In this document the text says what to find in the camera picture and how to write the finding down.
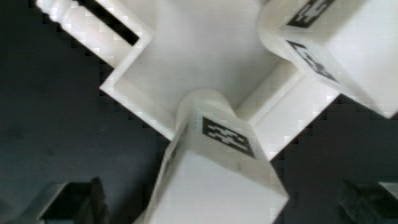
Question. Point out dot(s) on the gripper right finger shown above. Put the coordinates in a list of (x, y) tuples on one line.
[(368, 203)]

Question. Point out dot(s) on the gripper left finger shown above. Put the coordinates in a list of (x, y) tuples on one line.
[(67, 204)]

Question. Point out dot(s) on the white chair leg block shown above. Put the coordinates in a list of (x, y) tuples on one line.
[(217, 185), (334, 36)]

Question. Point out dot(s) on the white chair seat part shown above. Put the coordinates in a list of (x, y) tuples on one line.
[(179, 45)]

